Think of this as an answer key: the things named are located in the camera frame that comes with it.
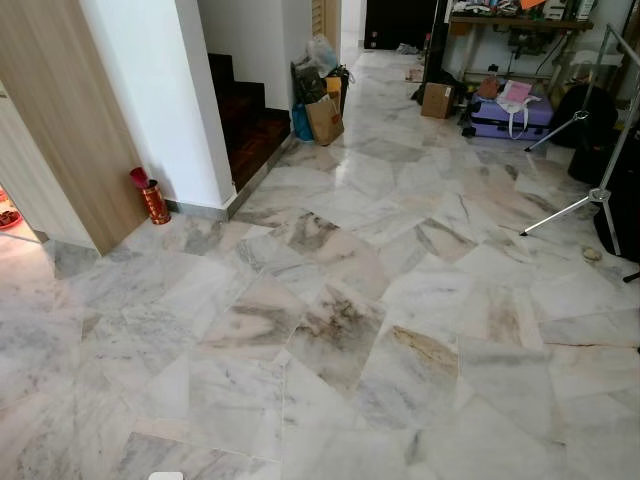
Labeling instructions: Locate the large black bag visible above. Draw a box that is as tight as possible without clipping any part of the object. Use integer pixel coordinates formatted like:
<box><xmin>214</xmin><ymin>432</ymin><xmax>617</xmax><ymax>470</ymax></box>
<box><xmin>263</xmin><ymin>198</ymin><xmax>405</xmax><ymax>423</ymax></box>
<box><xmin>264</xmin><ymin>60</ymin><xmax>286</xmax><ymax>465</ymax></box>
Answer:
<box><xmin>568</xmin><ymin>122</ymin><xmax>640</xmax><ymax>263</ymax></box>

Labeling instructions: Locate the silver tripod stand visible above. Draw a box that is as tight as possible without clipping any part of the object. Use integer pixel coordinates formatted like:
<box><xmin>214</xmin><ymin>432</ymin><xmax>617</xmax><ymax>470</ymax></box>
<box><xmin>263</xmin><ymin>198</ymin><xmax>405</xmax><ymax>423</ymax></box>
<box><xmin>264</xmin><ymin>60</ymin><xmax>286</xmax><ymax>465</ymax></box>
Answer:
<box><xmin>519</xmin><ymin>24</ymin><xmax>640</xmax><ymax>257</ymax></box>

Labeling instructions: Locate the round black bag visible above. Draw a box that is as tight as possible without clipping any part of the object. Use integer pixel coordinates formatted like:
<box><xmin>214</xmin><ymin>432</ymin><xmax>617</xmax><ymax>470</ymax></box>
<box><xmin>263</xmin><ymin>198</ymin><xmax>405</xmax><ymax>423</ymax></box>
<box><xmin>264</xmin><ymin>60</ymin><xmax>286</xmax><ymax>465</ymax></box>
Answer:
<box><xmin>549</xmin><ymin>84</ymin><xmax>620</xmax><ymax>150</ymax></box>

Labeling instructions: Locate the purple suitcase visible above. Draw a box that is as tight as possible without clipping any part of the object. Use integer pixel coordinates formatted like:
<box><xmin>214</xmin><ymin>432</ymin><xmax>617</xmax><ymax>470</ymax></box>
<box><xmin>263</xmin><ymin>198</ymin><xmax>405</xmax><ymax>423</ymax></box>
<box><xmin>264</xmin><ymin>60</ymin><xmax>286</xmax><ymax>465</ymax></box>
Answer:
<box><xmin>467</xmin><ymin>92</ymin><xmax>556</xmax><ymax>140</ymax></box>

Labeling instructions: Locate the white and pink tote bag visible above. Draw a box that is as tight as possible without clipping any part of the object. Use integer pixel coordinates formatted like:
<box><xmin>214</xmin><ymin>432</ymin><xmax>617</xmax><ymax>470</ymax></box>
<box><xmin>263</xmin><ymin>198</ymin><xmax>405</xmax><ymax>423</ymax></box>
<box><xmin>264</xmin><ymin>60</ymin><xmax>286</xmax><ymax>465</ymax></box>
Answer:
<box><xmin>496</xmin><ymin>80</ymin><xmax>537</xmax><ymax>139</ymax></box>

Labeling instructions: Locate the small cardboard box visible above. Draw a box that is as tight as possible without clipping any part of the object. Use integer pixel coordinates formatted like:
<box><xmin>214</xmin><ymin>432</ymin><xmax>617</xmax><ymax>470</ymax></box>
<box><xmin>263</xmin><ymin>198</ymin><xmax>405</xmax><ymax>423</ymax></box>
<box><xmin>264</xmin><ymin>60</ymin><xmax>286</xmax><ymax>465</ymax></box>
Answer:
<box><xmin>421</xmin><ymin>82</ymin><xmax>457</xmax><ymax>121</ymax></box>

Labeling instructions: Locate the cluttered wooden shelf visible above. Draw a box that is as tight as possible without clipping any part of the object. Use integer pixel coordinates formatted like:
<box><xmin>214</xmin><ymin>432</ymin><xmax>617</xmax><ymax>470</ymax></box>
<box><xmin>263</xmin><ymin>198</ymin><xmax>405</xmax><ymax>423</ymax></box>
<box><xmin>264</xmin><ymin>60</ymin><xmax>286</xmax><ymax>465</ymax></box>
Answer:
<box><xmin>447</xmin><ymin>0</ymin><xmax>601</xmax><ymax>96</ymax></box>

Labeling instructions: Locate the brown paper bag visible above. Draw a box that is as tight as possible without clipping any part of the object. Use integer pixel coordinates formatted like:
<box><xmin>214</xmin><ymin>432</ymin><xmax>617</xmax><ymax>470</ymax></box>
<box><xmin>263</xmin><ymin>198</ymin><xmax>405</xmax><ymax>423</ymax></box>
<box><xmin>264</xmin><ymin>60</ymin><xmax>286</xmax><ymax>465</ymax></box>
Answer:
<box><xmin>304</xmin><ymin>94</ymin><xmax>346</xmax><ymax>148</ymax></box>

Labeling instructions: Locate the blue bag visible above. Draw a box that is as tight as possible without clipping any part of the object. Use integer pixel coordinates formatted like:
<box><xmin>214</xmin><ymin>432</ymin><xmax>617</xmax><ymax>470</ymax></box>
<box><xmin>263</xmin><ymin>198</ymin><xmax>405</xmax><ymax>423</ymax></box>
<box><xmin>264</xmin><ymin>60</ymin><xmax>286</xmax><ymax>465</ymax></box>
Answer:
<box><xmin>291</xmin><ymin>103</ymin><xmax>314</xmax><ymax>142</ymax></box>

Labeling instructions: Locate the dark grey bag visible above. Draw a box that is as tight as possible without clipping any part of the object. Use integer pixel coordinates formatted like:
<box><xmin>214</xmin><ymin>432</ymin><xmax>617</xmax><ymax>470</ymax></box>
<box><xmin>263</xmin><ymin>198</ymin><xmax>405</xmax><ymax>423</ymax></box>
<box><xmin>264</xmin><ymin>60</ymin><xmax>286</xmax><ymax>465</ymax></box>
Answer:
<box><xmin>292</xmin><ymin>60</ymin><xmax>353</xmax><ymax>109</ymax></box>

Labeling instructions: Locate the clear plastic bag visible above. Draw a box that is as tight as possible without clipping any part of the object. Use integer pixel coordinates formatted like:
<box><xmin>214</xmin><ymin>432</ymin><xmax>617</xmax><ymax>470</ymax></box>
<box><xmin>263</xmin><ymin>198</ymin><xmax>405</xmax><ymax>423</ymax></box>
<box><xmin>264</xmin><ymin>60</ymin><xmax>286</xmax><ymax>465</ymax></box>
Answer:
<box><xmin>304</xmin><ymin>34</ymin><xmax>341</xmax><ymax>77</ymax></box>

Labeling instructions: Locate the dark wooden staircase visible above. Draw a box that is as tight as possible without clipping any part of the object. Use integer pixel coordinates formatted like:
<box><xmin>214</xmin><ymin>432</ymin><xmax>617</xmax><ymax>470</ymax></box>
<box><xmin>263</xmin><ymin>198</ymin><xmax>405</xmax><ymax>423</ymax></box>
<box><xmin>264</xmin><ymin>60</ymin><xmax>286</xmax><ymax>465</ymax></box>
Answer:
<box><xmin>207</xmin><ymin>52</ymin><xmax>293</xmax><ymax>192</ymax></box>

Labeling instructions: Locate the red cylindrical tin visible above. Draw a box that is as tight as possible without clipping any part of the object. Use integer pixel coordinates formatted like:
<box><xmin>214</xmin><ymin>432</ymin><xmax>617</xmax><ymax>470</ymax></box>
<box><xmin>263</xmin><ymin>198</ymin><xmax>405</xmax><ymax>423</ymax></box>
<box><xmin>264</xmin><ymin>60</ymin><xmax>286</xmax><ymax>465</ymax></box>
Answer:
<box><xmin>128</xmin><ymin>167</ymin><xmax>173</xmax><ymax>226</ymax></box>

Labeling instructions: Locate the light brown wooden cabinet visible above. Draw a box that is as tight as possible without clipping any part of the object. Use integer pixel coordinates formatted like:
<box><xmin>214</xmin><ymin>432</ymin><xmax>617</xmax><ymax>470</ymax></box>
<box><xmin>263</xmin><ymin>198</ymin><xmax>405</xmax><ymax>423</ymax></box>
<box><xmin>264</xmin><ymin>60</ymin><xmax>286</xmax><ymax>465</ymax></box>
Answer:
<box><xmin>0</xmin><ymin>0</ymin><xmax>149</xmax><ymax>256</ymax></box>

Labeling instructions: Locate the red plate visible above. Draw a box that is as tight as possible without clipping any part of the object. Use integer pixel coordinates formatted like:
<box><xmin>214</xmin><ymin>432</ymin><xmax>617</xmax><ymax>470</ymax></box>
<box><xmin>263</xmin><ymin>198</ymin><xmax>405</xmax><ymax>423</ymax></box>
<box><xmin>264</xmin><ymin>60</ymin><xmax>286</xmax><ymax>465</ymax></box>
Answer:
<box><xmin>0</xmin><ymin>188</ymin><xmax>23</xmax><ymax>232</ymax></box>

